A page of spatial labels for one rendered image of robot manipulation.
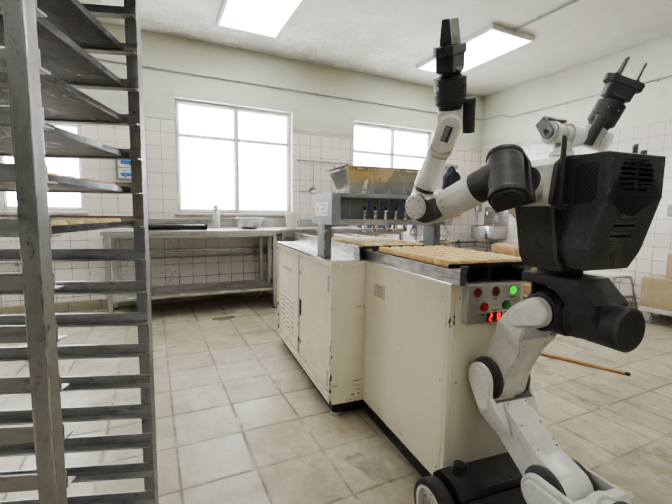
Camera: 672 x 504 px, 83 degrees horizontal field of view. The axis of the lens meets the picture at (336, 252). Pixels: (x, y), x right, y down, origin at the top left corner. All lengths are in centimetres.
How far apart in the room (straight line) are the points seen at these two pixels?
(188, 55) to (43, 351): 454
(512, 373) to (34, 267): 129
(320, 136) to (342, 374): 380
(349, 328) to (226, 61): 389
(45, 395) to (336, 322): 140
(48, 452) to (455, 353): 116
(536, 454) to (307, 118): 461
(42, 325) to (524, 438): 129
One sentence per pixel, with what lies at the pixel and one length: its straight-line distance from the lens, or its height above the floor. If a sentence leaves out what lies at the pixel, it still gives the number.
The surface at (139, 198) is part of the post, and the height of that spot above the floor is 111.
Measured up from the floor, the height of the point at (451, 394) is 44.
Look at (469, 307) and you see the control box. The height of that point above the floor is 76.
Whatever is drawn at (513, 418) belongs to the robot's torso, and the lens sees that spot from 145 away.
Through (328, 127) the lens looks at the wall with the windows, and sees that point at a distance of 538.
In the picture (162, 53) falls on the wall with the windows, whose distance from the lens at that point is 509.
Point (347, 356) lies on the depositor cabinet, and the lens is 205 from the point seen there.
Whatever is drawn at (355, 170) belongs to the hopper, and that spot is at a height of 130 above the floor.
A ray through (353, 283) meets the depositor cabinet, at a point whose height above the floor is 72.
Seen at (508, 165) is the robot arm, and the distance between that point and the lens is 108.
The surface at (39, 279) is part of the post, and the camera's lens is 78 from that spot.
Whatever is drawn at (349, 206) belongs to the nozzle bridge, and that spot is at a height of 111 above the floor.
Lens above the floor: 108
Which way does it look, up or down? 6 degrees down
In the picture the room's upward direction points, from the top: 1 degrees clockwise
